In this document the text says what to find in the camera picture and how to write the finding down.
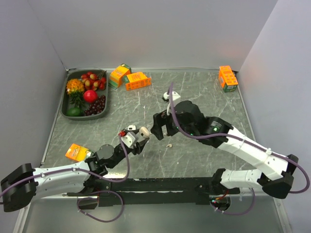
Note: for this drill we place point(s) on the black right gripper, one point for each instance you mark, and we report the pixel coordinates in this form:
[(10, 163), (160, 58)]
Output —
[(161, 119)]

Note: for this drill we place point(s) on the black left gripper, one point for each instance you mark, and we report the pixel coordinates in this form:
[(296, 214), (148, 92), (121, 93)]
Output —
[(139, 146)]

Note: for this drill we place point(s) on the beige earbud charging case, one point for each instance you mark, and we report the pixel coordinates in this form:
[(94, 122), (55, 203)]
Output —
[(144, 132)]

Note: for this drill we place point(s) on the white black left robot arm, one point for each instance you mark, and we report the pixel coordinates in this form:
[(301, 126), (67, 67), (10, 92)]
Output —
[(26, 184)]

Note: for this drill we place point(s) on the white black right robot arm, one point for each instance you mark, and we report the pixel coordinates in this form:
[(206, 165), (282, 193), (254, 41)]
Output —
[(272, 174)]

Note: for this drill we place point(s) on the white earbud charging case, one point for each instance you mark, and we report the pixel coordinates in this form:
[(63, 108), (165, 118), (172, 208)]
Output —
[(131, 127)]

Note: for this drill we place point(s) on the dark red grape bunch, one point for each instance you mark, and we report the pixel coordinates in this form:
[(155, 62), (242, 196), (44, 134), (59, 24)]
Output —
[(97, 107)]

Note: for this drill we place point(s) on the orange carton lying back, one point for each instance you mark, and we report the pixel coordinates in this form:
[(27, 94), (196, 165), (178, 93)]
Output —
[(136, 80)]

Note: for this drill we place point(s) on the orange green carton near left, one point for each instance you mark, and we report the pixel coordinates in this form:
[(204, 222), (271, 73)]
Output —
[(78, 153)]

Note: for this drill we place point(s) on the dark green fruit tray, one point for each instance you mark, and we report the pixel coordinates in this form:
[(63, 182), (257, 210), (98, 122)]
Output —
[(77, 100)]

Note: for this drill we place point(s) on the red apple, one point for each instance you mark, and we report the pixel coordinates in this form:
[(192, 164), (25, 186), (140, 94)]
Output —
[(90, 96)]

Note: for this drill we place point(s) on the orange green carton upright back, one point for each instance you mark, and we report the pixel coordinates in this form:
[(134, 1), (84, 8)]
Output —
[(117, 75)]

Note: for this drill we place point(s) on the green avocado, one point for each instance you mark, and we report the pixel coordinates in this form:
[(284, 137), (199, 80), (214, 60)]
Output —
[(74, 112)]

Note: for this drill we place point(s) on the orange spiky fruit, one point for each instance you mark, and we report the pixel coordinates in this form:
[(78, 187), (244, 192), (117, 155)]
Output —
[(74, 86)]

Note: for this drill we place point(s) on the orange green carton right corner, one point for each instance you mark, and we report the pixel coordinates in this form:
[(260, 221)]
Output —
[(227, 79)]

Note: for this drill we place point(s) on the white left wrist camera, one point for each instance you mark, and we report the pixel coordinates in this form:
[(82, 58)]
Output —
[(129, 138)]

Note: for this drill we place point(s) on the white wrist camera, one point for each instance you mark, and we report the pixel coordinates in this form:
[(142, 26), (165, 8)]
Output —
[(129, 138), (175, 96)]

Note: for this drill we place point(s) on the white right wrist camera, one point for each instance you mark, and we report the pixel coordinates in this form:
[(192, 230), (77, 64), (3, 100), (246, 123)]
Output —
[(175, 96)]

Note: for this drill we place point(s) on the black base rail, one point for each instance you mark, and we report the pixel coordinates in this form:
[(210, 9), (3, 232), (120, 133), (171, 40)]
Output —
[(155, 191)]

